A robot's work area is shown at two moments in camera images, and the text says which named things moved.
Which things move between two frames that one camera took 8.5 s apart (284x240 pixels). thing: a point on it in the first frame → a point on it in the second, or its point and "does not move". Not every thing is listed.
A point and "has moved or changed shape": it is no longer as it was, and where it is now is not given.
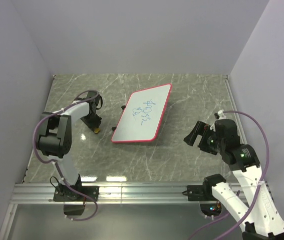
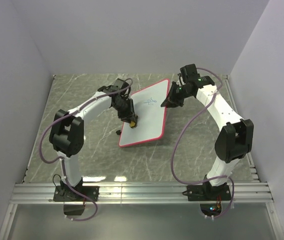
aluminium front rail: x=109 y=193 does not move
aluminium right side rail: x=227 y=80 does not move
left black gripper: x=95 y=123 → x=130 y=115
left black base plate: x=64 y=193 does not move
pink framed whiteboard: x=140 y=119 has moved or changed shape
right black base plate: x=200 y=193 does not move
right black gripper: x=203 y=129 → x=171 y=101
